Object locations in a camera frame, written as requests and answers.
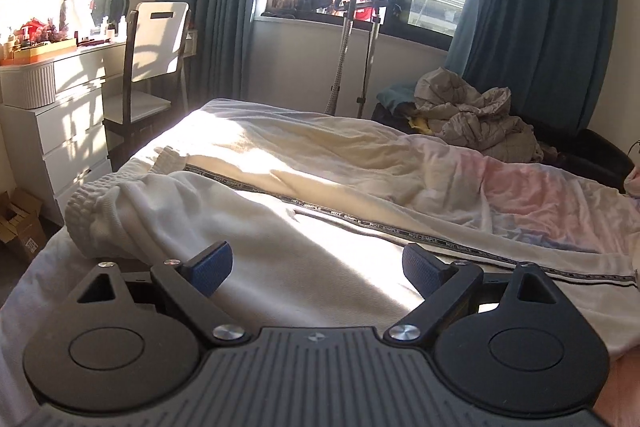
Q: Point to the yellow cloth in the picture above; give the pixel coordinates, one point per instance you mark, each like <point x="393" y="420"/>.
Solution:
<point x="421" y="124"/>

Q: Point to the black sofa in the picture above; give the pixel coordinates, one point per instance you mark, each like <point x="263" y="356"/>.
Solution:
<point x="590" y="157"/>

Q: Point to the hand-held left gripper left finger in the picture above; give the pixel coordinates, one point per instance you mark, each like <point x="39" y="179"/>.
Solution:
<point x="212" y="268"/>

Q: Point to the grey spray bottle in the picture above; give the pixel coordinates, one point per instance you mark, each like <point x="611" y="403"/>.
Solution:
<point x="65" y="14"/>

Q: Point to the white chair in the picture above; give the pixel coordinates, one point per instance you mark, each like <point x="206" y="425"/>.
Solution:
<point x="155" y="42"/>

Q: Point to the bed with pink sheet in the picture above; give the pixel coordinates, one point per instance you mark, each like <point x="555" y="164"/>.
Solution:
<point x="390" y="157"/>

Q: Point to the orange tray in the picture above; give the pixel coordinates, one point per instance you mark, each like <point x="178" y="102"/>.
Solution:
<point x="35" y="52"/>

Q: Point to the red decorative figurine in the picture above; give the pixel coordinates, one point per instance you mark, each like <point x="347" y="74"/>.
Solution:
<point x="35" y="28"/>

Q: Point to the crumpled beige duvet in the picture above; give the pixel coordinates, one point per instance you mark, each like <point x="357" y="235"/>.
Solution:
<point x="470" y="117"/>

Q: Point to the pink pillow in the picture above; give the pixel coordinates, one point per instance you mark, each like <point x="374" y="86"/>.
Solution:
<point x="634" y="184"/>

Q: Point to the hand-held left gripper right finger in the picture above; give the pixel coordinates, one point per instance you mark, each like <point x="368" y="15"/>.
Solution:
<point x="421" y="269"/>

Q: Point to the teal cloth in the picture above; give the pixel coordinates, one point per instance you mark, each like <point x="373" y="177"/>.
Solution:
<point x="395" y="98"/>

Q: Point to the white dresser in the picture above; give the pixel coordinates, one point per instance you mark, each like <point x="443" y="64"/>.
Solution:
<point x="65" y="132"/>

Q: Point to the cream sweatpants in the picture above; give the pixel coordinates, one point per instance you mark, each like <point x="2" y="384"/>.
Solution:
<point x="280" y="237"/>

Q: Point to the cardboard box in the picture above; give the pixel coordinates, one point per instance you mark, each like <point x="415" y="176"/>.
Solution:
<point x="22" y="224"/>

